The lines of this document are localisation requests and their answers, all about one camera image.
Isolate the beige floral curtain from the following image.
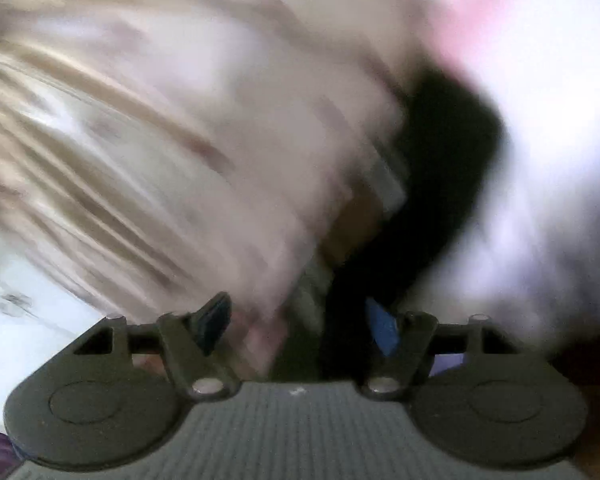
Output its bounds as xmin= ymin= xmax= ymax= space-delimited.
xmin=0 ymin=0 xmax=411 ymax=376

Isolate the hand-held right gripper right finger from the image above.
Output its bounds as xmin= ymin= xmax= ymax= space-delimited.
xmin=361 ymin=298 xmax=526 ymax=403

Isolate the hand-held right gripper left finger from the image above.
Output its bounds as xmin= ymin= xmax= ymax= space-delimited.
xmin=70 ymin=291 xmax=242 ymax=402

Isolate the black small garment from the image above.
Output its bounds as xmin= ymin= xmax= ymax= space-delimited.
xmin=325 ymin=67 xmax=507 ymax=381

